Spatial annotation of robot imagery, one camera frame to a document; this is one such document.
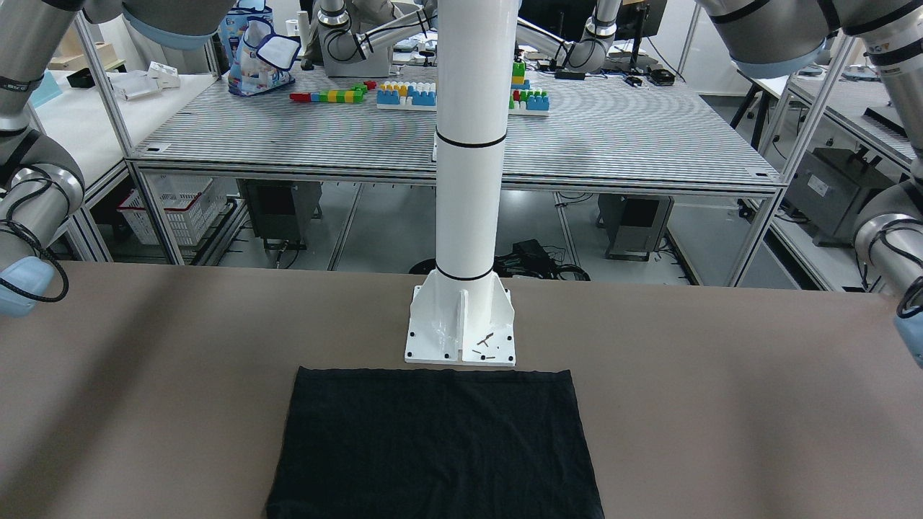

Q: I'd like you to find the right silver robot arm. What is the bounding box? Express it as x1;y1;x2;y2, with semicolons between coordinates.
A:
1;1;232;316

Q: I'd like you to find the blue white toy block set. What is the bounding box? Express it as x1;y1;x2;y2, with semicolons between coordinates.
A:
376;81;436;112

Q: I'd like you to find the white plastic basket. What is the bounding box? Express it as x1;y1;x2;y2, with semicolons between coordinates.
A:
118;174;227;247

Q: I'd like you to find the blue white plastic bag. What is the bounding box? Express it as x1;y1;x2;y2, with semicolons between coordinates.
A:
218;1;302;97

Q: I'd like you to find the striped back workbench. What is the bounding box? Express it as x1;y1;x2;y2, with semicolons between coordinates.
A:
125;63;787;288

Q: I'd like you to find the black t-shirt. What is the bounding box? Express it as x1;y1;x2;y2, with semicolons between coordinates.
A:
265;367;604;518

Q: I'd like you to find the colourful toy block row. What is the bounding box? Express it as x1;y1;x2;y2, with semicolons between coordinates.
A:
288;80;378;105

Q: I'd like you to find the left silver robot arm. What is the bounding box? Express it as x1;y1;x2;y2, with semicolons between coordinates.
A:
701;1;922;364

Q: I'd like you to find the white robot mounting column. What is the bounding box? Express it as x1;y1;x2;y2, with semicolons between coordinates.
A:
405;1;520;367

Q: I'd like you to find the green blue toy block stack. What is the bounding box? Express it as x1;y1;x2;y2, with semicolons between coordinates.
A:
508;61;551;116

